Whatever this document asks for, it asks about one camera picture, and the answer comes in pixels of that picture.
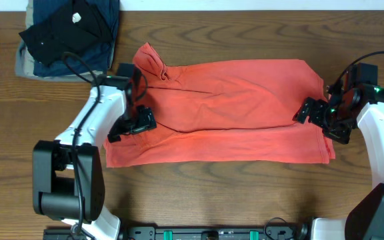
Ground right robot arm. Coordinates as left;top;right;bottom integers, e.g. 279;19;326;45
293;84;384;239

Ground red printed t-shirt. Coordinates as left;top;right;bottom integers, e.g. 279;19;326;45
104;44;335;167

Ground navy blue folded garment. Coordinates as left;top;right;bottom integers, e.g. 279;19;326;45
33;0;120;77

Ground grey folded trousers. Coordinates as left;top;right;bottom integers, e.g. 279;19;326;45
15;41;82;82

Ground black folded garment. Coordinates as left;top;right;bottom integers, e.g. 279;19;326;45
19;0;112;66

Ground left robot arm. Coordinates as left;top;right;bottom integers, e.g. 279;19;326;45
33;73;156;239

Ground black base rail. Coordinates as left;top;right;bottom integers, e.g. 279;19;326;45
42;225;313;240

